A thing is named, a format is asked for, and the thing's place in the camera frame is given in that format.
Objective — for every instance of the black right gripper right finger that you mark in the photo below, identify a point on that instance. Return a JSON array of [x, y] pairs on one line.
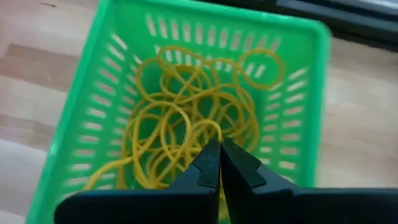
[[264, 202]]

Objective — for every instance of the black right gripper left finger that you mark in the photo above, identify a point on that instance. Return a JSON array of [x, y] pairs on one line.
[[186, 202]]

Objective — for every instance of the thin yellow rubber band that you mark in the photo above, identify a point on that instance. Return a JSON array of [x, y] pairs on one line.
[[214, 123], [281, 70], [105, 168], [174, 48], [138, 74], [161, 104], [256, 130]]

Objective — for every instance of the green plastic basket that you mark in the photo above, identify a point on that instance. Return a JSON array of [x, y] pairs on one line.
[[130, 21]]

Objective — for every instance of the black aluminium table frame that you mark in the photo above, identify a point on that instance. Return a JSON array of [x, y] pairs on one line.
[[342, 18]]

